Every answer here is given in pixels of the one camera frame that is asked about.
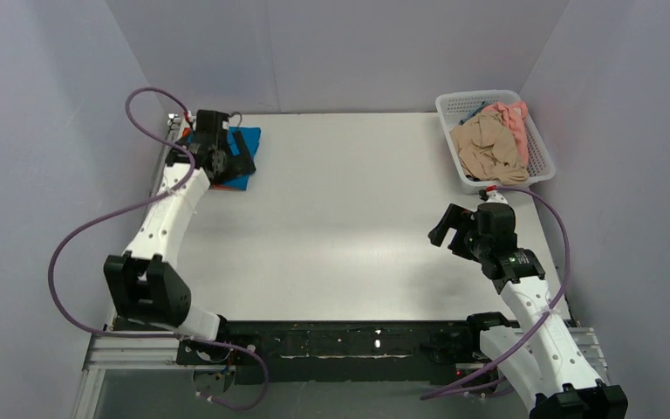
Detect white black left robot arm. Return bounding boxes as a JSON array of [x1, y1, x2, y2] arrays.
[[103, 150, 226, 340]]

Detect aluminium frame rail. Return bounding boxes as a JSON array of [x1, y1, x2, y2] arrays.
[[70, 327, 609, 418]]

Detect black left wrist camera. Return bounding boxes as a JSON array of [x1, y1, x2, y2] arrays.
[[182, 109, 243, 144]]

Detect pink t shirt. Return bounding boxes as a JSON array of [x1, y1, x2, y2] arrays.
[[481, 100, 529, 166]]

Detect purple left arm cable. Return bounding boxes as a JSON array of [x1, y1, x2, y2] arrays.
[[47, 86, 270, 413]]

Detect beige t shirt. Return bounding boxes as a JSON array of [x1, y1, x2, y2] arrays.
[[450, 111, 530, 186]]

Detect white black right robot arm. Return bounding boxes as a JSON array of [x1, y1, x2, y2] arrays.
[[428, 202, 628, 418]]

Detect blue t shirt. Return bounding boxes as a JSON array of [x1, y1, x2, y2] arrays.
[[211, 127, 262, 191]]

